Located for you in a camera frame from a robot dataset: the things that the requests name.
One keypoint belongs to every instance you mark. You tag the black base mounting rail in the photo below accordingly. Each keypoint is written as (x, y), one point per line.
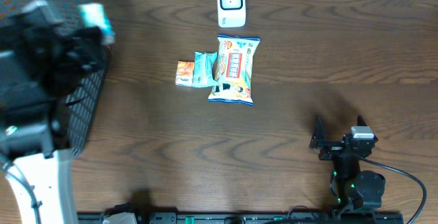
(298, 216)

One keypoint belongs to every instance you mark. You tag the dark grey plastic basket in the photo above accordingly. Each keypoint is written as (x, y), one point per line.
(80, 115)

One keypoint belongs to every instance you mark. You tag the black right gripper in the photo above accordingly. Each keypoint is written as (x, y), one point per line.
(332, 148)

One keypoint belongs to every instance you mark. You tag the yellow snack chip bag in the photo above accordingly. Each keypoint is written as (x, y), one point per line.
(234, 69)

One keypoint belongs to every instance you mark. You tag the small orange snack box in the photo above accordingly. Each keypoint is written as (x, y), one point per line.
(184, 74)

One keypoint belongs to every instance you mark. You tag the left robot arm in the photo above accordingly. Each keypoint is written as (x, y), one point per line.
(40, 68)

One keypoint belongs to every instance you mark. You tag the teal snack pack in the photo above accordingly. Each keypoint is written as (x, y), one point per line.
(203, 70)

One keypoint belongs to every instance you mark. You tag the white barcode scanner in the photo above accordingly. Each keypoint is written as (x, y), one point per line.
(231, 13)

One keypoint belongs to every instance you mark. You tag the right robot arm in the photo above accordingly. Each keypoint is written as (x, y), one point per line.
(358, 192)

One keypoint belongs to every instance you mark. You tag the small teal snack box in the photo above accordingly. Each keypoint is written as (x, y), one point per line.
(93, 15)

